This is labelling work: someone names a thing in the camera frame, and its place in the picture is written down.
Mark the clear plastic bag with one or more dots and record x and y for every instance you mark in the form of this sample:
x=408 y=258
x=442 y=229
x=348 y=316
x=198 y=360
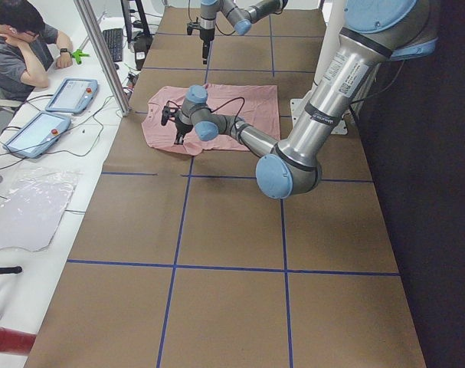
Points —
x=33 y=210

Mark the teach pendant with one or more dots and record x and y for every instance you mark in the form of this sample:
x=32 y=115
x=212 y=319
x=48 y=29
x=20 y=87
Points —
x=38 y=135
x=73 y=95

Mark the pink t-shirt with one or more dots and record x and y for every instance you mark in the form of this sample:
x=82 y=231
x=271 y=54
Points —
x=257 y=105

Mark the red cylinder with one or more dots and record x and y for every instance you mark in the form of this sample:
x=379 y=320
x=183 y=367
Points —
x=16 y=342

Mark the aluminium frame post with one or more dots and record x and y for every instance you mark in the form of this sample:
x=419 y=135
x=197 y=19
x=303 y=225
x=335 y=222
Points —
x=95 y=36

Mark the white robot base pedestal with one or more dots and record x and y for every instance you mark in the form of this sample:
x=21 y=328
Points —
x=328 y=65

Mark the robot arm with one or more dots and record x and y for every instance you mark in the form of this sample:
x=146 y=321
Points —
x=241 y=19
x=372 y=32

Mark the green tool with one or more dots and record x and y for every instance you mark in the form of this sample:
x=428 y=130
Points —
x=78 y=55

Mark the black power strip box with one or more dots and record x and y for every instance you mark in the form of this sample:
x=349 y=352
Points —
x=141 y=48

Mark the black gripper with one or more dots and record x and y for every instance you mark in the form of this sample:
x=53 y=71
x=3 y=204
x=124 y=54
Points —
x=181 y=129
x=205 y=35

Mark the seated person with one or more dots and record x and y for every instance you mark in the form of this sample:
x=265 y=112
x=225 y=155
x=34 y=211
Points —
x=28 y=47

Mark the black keyboard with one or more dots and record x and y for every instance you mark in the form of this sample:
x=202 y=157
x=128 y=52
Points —
x=114 y=41

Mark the near teach pendant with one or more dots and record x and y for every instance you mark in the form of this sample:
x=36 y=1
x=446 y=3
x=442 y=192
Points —
x=38 y=135

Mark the far teach pendant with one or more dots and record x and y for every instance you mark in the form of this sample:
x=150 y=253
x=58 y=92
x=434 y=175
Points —
x=73 y=95

